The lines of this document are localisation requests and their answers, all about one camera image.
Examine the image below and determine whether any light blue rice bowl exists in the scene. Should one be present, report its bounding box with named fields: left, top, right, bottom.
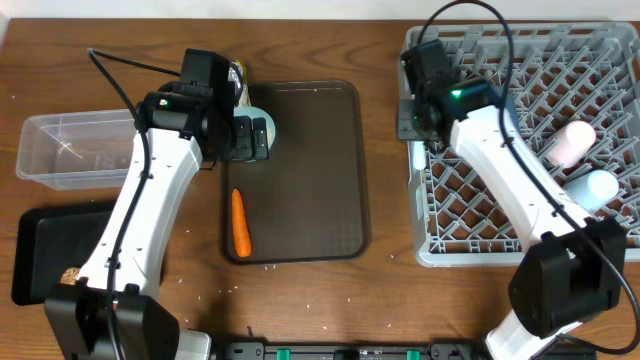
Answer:
left=234, top=106, right=276, bottom=149

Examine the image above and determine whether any silver foil wrapper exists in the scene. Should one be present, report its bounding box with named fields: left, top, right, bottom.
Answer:
left=228, top=60, right=251, bottom=107

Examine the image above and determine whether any dark blue plate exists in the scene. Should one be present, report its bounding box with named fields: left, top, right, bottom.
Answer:
left=492, top=85, right=520, bottom=130

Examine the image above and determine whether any orange carrot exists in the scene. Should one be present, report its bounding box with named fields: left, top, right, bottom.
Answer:
left=231, top=189, right=252, bottom=258

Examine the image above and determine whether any pink cup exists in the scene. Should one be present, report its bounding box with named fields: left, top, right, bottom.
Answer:
left=545, top=120, right=596, bottom=168

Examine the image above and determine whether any light blue cup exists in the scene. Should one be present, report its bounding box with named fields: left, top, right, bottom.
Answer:
left=564, top=170, right=619, bottom=212

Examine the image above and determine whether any light blue plastic spoon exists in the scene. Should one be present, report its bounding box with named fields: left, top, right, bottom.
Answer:
left=411, top=141, right=427, bottom=171

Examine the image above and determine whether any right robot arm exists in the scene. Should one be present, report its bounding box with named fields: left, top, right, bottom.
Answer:
left=398, top=40, right=631, bottom=359

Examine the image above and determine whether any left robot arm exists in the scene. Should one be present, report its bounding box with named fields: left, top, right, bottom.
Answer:
left=44, top=48, right=275, bottom=359

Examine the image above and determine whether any grey dishwasher rack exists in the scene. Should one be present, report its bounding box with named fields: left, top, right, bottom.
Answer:
left=404, top=22, right=639, bottom=267

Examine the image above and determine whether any dark brown serving tray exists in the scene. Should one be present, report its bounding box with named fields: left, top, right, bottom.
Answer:
left=221, top=80, right=371, bottom=265

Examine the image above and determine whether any clear plastic bin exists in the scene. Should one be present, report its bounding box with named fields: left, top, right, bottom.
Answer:
left=16, top=109, right=136, bottom=191

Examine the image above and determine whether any black plastic bin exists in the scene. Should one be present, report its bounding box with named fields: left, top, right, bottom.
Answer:
left=11, top=201, right=115, bottom=306

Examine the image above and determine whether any brown food scrap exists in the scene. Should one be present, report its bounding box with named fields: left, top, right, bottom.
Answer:
left=60, top=267, right=80, bottom=285

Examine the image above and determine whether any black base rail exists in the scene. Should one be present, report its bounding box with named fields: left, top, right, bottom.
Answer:
left=209, top=341, right=490, bottom=360

